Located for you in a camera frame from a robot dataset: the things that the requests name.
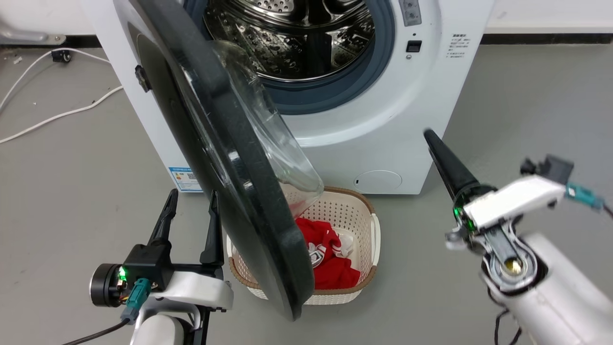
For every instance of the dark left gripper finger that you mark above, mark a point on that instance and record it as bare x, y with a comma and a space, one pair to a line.
164, 220
213, 235

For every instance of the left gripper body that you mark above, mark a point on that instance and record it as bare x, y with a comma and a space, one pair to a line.
191, 287

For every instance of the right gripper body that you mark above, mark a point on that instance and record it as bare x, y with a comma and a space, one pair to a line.
512, 199

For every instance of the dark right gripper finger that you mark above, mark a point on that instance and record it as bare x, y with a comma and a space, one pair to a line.
448, 163

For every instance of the dark round washing machine door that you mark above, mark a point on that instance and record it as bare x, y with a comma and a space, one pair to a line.
230, 158

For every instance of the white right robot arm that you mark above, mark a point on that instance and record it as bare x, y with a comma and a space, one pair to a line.
560, 287

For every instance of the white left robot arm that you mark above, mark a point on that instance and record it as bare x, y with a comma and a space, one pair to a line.
160, 330

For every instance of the white front-load washing machine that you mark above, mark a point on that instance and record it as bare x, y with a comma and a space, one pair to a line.
383, 120

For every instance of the black door lock slot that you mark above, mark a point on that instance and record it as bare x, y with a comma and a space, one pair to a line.
414, 46

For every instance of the grey rubber door gasket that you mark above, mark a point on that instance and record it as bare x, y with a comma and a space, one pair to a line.
364, 72

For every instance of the blue energy label sticker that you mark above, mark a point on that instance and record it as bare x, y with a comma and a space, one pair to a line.
184, 179

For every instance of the round filter cover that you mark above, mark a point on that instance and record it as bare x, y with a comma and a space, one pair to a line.
378, 181

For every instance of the beige perforated laundry basket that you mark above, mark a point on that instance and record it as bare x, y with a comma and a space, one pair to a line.
349, 211

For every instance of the red garment with white print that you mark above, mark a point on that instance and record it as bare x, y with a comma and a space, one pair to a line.
330, 268

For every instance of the stainless steel washer drum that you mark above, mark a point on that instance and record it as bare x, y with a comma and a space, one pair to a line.
306, 43

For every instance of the black caster wheel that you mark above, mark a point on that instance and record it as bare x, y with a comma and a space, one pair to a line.
61, 56

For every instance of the grey metal base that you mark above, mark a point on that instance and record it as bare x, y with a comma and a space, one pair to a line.
28, 36

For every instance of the dark wrist camera box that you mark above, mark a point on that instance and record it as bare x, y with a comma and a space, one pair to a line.
553, 167

